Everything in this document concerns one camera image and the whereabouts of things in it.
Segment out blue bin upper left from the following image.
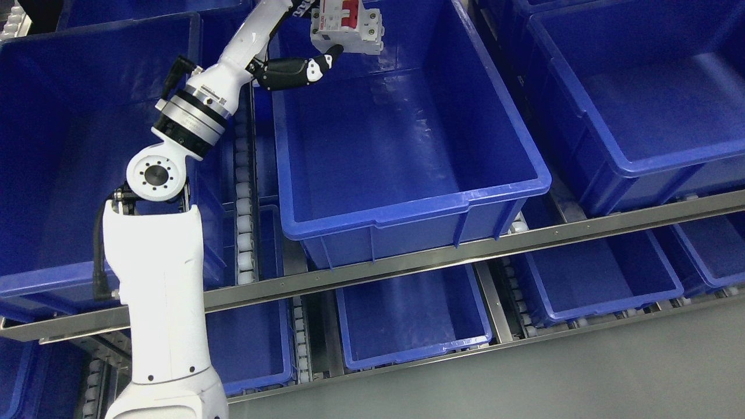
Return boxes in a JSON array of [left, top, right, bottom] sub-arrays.
[[1, 12, 205, 324]]

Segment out blue bin upper middle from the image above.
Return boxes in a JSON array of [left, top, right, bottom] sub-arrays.
[[272, 1, 552, 269]]

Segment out blue bin upper right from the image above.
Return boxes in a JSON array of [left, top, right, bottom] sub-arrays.
[[524, 1, 744, 216]]

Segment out blue bin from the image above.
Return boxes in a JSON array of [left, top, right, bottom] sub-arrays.
[[652, 212, 744, 298], [1, 12, 205, 324], [204, 205, 295, 397], [524, 1, 744, 216], [512, 230, 684, 328], [335, 264, 493, 371], [272, 1, 552, 269], [1, 338, 90, 418]]

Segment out grey red circuit breaker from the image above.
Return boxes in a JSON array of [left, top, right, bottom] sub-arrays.
[[310, 1, 384, 55]]

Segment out blue bin far right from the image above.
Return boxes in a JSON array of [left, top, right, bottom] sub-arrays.
[[652, 212, 744, 298]]

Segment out blue bin bottom left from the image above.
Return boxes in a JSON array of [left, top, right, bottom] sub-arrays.
[[1, 338, 90, 418]]

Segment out blue bin lower left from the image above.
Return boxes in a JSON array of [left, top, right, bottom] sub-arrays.
[[204, 205, 295, 397]]

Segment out blue bin lower right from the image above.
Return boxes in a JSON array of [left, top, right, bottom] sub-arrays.
[[512, 230, 684, 328]]

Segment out blue bin lower middle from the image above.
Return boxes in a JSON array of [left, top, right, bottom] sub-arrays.
[[335, 264, 493, 371]]

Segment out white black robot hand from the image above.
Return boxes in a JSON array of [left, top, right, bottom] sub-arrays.
[[176, 1, 351, 118]]

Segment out steel shelf rail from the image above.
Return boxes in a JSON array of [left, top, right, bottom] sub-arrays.
[[0, 189, 745, 344]]

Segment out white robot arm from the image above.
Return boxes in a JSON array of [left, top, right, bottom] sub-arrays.
[[102, 55, 252, 418]]

